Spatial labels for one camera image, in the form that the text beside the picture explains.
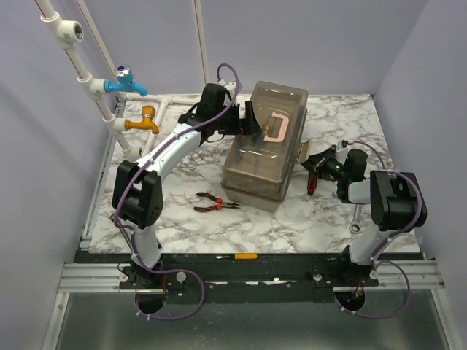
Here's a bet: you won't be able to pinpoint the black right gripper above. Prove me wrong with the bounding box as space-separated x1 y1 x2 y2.
296 148 347 182

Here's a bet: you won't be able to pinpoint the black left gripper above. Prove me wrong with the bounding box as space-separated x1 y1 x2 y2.
214 101 261 136

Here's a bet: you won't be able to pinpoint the beige toolbox with clear lid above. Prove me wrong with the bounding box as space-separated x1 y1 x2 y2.
221 81 309 211

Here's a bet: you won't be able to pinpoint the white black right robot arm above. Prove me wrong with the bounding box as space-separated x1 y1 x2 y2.
297 145 428 286

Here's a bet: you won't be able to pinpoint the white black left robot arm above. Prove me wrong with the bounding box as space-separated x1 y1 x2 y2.
112 79 259 288

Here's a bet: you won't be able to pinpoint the red black utility knife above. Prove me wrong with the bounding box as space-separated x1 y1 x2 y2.
306 171 318 195

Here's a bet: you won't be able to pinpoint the steel ratchet wrench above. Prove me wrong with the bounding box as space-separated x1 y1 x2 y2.
349 204 363 234

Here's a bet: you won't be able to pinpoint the orange black needle-nose pliers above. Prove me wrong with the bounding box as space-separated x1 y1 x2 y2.
193 192 240 213

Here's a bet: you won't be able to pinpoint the orange water tap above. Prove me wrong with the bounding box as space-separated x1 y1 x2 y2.
124 105 159 134

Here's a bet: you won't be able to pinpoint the blue water tap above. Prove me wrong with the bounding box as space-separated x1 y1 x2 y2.
104 66 147 96

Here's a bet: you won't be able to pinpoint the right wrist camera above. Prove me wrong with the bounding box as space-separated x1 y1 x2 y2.
336 140 353 163

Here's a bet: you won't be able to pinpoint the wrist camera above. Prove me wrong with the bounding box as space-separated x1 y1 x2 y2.
336 140 353 163
217 79 242 100

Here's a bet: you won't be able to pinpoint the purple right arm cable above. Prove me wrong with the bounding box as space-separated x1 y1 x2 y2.
333 140 424 320

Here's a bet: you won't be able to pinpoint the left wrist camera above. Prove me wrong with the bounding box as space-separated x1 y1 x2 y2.
217 79 242 100

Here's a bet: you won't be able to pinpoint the orange handled screwdriver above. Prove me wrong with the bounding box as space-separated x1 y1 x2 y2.
215 253 258 260

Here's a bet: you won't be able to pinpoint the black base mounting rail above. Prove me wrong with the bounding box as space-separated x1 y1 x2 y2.
59 252 436 311

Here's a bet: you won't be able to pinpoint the white pvc pipe frame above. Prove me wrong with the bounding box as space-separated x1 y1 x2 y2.
32 0 242 176

